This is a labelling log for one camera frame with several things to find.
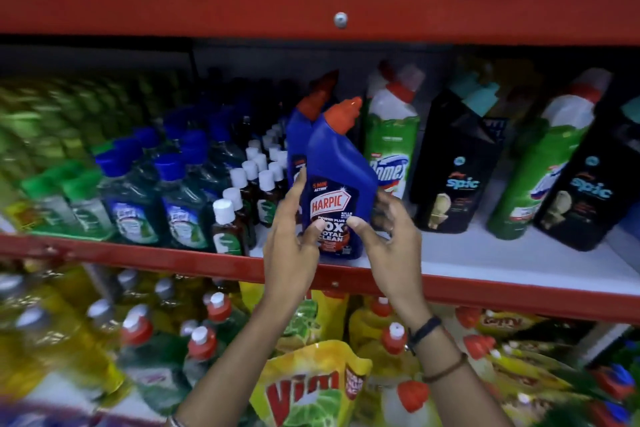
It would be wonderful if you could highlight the green white toilet cleaner bottle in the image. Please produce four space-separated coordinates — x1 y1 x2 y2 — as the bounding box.
363 64 426 202
487 67 613 241

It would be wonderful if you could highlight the pile of lying yellow bottles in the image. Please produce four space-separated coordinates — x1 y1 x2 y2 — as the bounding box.
454 306 593 427

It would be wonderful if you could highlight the person's left hand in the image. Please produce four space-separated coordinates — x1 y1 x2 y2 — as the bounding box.
262 169 329 311

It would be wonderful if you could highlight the group of small brown bottles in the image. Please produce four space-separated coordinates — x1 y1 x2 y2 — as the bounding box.
211 124 291 257

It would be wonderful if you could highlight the black wristband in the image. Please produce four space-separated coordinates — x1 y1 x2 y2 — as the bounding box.
406 317 443 355

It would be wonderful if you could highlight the person's right hand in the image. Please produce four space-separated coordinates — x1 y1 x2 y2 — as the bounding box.
346 190 434 333

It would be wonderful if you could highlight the bottle with blue red cap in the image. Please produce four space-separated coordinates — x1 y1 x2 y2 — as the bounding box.
585 399 640 427
590 363 640 402

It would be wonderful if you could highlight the black bottle teal cap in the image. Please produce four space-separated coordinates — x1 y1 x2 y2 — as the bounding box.
447 70 493 104
410 83 503 235
532 96 640 252

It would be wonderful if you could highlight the group of green-capped bottles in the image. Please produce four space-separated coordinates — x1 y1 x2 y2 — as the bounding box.
0 71 196 242

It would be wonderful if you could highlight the group of blue-capped cleaner bottles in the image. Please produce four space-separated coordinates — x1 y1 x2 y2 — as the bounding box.
95 96 251 250

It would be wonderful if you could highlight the person's left forearm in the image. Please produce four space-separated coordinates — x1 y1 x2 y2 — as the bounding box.
172 292 298 427

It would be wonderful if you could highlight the yellow dish soap pouch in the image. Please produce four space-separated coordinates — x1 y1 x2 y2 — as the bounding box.
249 340 374 427

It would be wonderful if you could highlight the yellow green refill pouch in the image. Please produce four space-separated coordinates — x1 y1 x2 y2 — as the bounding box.
240 282 349 355

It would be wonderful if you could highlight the clear bottle red cap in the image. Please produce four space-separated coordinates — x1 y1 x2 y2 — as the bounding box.
116 304 191 415
181 326 223 387
202 292 251 342

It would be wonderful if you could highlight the blue toilet cleaner bottle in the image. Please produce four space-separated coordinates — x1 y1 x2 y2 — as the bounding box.
301 96 379 261
286 70 341 192

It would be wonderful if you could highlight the brown thread bracelet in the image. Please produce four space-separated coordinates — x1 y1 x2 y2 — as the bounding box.
422 353 469 384

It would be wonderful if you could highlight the person's right forearm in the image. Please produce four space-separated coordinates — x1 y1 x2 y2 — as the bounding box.
400 314 513 427

